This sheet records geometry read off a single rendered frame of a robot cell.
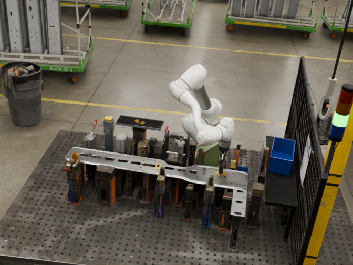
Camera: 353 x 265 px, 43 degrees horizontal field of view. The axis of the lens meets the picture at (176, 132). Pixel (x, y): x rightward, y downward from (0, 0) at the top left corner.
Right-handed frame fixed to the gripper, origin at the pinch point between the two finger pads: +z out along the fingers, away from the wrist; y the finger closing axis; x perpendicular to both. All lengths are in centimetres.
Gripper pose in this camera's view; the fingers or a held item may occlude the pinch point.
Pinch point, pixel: (221, 169)
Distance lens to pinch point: 325.2
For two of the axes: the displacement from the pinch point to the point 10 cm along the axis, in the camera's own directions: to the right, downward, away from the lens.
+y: -1.8, 4.9, -8.5
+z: -0.5, 8.6, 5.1
